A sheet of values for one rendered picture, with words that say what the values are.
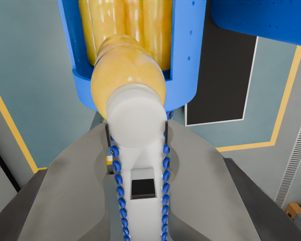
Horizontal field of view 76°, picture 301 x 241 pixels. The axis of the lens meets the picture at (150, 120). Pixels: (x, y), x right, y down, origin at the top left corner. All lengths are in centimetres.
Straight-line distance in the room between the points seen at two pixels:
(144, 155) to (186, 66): 52
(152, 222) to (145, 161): 43
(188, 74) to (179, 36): 7
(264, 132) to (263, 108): 29
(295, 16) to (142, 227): 113
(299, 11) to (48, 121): 180
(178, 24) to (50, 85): 153
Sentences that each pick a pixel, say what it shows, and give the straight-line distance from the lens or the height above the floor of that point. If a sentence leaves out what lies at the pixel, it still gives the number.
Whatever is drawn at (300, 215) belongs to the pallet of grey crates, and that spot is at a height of 17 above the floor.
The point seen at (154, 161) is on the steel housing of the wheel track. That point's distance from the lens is 84.
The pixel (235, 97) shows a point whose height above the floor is 15.
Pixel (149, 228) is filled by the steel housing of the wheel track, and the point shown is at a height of 93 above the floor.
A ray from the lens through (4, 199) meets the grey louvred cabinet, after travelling 238.
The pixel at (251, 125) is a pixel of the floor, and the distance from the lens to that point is 215.
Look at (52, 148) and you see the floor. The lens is 211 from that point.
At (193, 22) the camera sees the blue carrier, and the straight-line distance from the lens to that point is 37.
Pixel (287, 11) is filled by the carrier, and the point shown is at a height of 88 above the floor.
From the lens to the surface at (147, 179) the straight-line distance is 80.
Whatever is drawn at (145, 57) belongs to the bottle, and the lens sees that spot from 17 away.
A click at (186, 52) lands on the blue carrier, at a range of 36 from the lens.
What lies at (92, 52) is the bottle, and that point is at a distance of 49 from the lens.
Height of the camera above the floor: 155
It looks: 60 degrees down
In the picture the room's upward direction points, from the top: 172 degrees clockwise
